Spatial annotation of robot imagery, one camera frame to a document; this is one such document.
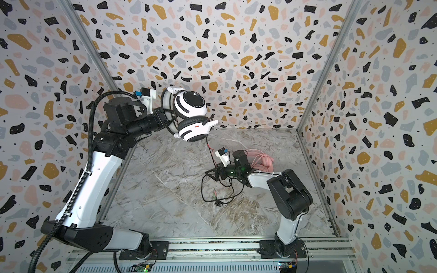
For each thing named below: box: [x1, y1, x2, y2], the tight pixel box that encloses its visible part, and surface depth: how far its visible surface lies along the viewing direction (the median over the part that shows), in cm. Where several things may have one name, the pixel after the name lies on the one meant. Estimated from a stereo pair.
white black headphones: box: [160, 88, 210, 143], surface depth 48 cm
